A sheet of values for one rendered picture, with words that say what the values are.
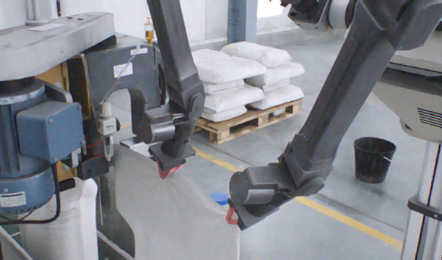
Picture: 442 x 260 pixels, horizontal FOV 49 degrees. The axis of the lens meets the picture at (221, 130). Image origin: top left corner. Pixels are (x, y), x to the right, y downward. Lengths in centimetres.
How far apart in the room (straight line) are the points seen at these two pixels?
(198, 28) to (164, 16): 595
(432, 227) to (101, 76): 95
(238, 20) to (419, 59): 625
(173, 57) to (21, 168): 36
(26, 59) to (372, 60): 59
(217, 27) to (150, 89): 582
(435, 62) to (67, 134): 73
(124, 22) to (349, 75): 557
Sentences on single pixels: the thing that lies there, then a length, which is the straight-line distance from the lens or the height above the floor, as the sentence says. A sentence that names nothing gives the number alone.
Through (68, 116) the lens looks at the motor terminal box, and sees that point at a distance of 96.
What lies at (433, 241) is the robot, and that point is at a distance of 147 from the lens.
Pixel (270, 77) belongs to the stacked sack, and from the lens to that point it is 441.
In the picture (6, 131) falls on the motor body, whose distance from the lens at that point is 97.
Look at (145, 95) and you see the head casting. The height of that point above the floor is 120.
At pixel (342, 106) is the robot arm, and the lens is 70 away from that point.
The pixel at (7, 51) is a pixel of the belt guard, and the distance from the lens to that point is 92.
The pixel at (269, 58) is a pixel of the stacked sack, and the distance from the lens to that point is 456.
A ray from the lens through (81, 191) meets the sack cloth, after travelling 162.
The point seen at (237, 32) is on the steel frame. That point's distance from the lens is 730.
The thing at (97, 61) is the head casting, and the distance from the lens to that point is 125.
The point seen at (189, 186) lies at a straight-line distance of 113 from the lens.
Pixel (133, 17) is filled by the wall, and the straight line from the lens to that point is 622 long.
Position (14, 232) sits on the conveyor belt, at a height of 38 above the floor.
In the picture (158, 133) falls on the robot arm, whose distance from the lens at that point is 105.
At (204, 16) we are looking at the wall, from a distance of 695.
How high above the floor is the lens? 160
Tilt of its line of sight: 21 degrees down
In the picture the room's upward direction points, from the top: 1 degrees clockwise
